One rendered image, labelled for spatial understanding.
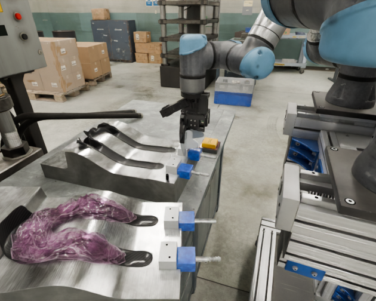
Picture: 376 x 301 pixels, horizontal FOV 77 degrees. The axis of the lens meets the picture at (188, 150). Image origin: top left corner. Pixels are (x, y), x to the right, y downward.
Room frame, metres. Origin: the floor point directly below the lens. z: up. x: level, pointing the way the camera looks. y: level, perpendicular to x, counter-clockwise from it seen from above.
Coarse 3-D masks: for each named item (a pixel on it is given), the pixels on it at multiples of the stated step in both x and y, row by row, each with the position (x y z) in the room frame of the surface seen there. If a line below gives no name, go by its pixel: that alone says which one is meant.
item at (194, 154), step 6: (180, 150) 0.69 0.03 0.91; (186, 150) 0.69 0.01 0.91; (192, 150) 0.70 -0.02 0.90; (198, 150) 0.70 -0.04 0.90; (186, 156) 0.69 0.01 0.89; (192, 156) 0.69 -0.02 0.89; (198, 156) 0.68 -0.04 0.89; (204, 156) 0.69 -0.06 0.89; (210, 156) 0.68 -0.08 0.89; (216, 156) 0.69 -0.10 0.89
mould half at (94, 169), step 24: (72, 144) 0.83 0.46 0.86; (120, 144) 0.75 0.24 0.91; (144, 144) 0.79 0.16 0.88; (168, 144) 0.78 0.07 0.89; (48, 168) 0.68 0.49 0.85; (72, 168) 0.65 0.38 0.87; (96, 168) 0.62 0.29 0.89; (120, 168) 0.63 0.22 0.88; (144, 168) 0.62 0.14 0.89; (120, 192) 0.60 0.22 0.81; (144, 192) 0.57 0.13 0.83; (168, 192) 0.55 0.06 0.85
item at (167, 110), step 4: (180, 100) 0.71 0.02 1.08; (184, 100) 0.70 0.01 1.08; (172, 104) 0.73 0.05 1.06; (176, 104) 0.71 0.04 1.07; (180, 104) 0.70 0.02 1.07; (184, 104) 0.70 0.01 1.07; (188, 104) 0.70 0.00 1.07; (164, 108) 0.73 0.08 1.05; (168, 108) 0.72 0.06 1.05; (172, 108) 0.71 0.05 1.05; (176, 108) 0.71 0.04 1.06; (180, 108) 0.70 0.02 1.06; (160, 112) 0.73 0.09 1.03; (164, 112) 0.72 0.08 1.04; (168, 112) 0.72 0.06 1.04; (172, 112) 0.71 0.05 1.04; (164, 116) 0.72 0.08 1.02
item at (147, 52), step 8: (136, 32) 7.46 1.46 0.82; (144, 32) 7.38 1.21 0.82; (136, 40) 7.47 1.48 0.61; (144, 40) 7.38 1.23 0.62; (136, 48) 7.49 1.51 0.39; (144, 48) 7.42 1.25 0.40; (152, 48) 7.35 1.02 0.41; (160, 48) 7.29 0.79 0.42; (136, 56) 7.49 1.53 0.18; (144, 56) 7.40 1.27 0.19; (152, 56) 7.34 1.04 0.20
